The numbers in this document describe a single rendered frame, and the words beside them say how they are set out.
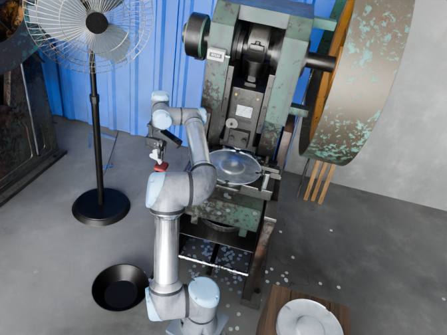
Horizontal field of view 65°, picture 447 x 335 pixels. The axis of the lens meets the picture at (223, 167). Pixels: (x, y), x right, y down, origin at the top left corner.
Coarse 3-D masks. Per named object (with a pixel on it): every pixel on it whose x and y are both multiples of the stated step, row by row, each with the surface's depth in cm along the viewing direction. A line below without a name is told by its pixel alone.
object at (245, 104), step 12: (240, 84) 159; (252, 84) 158; (264, 84) 163; (240, 96) 158; (252, 96) 156; (228, 108) 162; (240, 108) 161; (252, 108) 159; (228, 120) 164; (240, 120) 164; (252, 120) 163; (228, 132) 169; (240, 132) 164; (252, 132) 166; (240, 144) 167; (252, 144) 170
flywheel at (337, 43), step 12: (348, 0) 155; (348, 12) 159; (348, 24) 161; (336, 36) 170; (336, 48) 173; (336, 60) 146; (324, 72) 179; (324, 84) 179; (324, 96) 177; (312, 120) 176; (312, 132) 165
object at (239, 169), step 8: (216, 152) 182; (224, 152) 183; (232, 152) 184; (240, 152) 185; (216, 160) 176; (224, 160) 176; (232, 160) 177; (240, 160) 179; (248, 160) 180; (256, 160) 180; (216, 168) 170; (224, 168) 170; (232, 168) 171; (240, 168) 172; (248, 168) 174; (256, 168) 175; (224, 176) 166; (232, 176) 167; (240, 176) 168; (248, 176) 169; (256, 176) 170; (240, 184) 162
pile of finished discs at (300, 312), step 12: (300, 300) 164; (312, 300) 164; (288, 312) 158; (300, 312) 158; (312, 312) 159; (324, 312) 161; (276, 324) 154; (288, 324) 153; (300, 324) 153; (312, 324) 154; (324, 324) 155; (336, 324) 156
